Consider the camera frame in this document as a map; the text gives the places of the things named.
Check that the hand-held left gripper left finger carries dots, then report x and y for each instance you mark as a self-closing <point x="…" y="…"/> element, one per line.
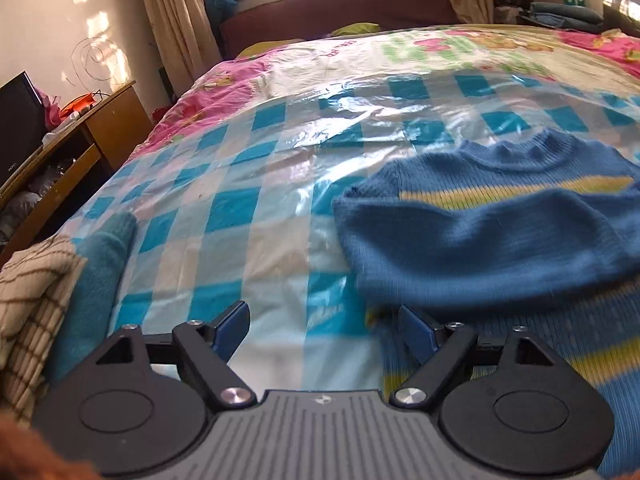
<point x="232" y="329"/>

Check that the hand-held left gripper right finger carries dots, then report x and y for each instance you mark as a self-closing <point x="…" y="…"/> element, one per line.
<point x="417" y="332"/>

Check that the blue yellow-striped knit sweater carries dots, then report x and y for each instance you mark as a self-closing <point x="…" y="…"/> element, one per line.
<point x="480" y="245"/>

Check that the folded blue clothes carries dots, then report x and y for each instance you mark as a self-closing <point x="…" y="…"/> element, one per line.
<point x="565" y="15"/>

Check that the blue checkered plastic sheet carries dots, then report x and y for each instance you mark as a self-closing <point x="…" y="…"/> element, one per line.
<point x="260" y="200"/>

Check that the teal towel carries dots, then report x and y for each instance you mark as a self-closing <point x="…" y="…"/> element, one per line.
<point x="97" y="280"/>

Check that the beige plaid cloth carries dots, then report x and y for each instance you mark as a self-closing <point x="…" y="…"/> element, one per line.
<point x="35" y="310"/>

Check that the reddish brown cloth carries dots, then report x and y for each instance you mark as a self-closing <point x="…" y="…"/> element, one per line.
<point x="35" y="452"/>

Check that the wooden bedside cabinet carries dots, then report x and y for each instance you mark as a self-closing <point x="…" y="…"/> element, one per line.
<point x="75" y="150"/>

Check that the orange packet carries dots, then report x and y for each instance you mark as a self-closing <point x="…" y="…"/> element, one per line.
<point x="77" y="104"/>

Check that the pink plastic bag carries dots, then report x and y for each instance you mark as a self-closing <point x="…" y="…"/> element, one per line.
<point x="50" y="110"/>

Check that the pink floral cartoon bedsheet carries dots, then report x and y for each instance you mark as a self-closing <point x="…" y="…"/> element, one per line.
<point x="320" y="55"/>

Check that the black monitor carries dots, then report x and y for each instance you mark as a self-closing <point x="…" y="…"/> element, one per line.
<point x="17" y="120"/>

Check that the green pillow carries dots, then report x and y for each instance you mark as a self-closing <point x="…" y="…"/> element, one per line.
<point x="355" y="29"/>

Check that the blue plastic bag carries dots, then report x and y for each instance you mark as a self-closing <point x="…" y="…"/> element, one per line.
<point x="217" y="5"/>

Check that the maroon bed headboard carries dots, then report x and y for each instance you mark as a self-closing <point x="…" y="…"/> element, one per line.
<point x="340" y="7"/>

